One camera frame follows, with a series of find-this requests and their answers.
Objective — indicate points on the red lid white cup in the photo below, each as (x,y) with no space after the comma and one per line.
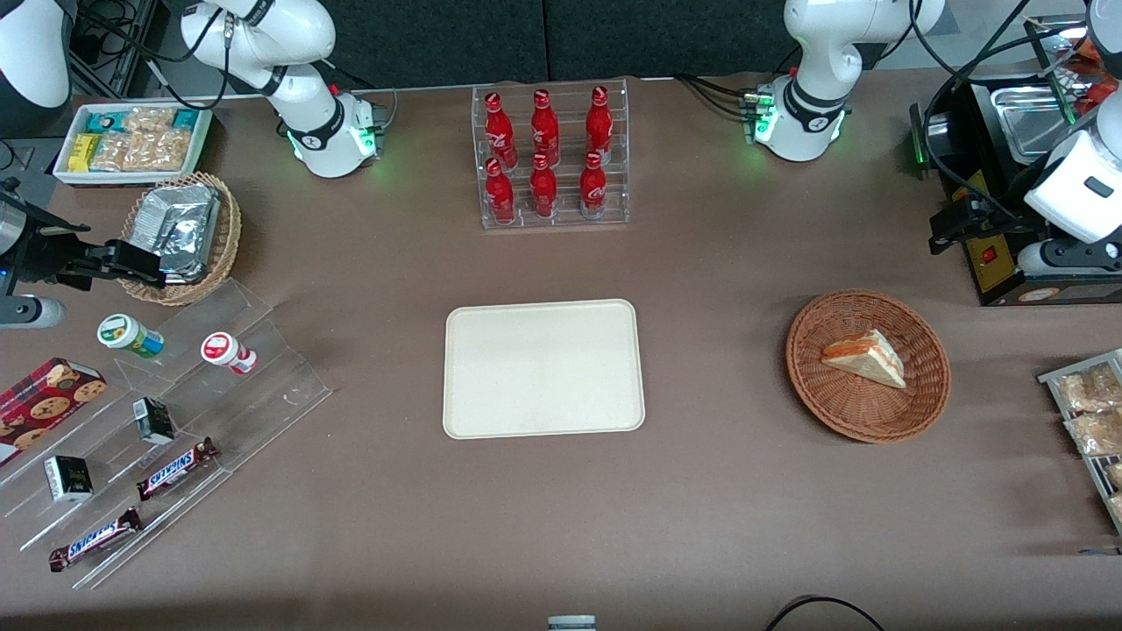
(226,352)

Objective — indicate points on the brown round wicker basket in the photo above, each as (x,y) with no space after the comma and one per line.
(841,412)

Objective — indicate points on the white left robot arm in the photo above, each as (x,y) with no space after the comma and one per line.
(815,53)

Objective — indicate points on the cream rectangular tray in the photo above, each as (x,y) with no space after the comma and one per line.
(543,368)

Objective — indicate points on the red cola bottle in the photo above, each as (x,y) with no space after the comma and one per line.
(500,131)
(600,124)
(543,188)
(593,188)
(545,130)
(500,194)

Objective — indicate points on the brown snickers bar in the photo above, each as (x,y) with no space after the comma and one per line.
(95,540)
(177,469)

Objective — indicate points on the steel warmer pan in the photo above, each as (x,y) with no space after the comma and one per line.
(1026,123)

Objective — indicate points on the yellow snack packet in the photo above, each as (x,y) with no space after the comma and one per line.
(83,152)

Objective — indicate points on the clear bag of nut snacks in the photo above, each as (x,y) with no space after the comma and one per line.
(149,120)
(110,152)
(158,151)

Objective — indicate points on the clear acrylic bottle rack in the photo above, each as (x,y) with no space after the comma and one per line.
(614,114)

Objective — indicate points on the teal snack packet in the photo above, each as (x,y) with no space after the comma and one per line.
(107,121)
(185,119)

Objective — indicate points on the clear bag of crackers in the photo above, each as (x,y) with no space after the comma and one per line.
(1115,475)
(1117,506)
(1096,432)
(1087,390)

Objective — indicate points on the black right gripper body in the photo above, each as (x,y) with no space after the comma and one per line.
(35,252)

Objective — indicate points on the light tan wicker basket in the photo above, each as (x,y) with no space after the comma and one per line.
(230,237)

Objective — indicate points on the silver foil package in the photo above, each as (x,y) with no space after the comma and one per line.
(175,232)

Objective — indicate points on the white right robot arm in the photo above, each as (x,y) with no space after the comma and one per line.
(308,114)

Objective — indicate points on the clear acrylic stepped display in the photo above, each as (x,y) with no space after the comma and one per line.
(263,386)

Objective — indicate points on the green lid white cup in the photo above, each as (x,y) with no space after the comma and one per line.
(127,335)

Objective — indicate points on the triangular sandwich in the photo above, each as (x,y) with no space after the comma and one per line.
(868,358)

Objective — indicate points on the white rectangular snack bin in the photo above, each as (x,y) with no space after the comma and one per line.
(206,131)

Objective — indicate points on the red plaid cookie box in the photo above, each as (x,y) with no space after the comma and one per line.
(44,403)

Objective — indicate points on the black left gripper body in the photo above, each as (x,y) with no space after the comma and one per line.
(1002,224)

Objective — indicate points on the black food warmer cabinet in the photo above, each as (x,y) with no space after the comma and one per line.
(999,272)

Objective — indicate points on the small black drink carton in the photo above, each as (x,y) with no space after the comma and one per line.
(154,421)
(68,478)

